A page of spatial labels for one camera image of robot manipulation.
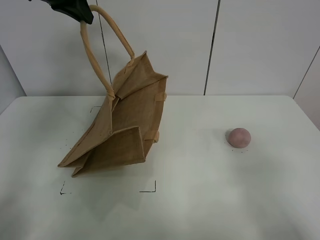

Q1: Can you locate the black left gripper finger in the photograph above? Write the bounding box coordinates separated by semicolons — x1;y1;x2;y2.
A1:
48;0;94;24

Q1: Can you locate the brown linen tote bag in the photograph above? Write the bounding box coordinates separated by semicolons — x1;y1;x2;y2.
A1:
59;5;167;177

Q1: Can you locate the pink peach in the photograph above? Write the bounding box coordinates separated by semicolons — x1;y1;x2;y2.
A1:
227;128;251;149

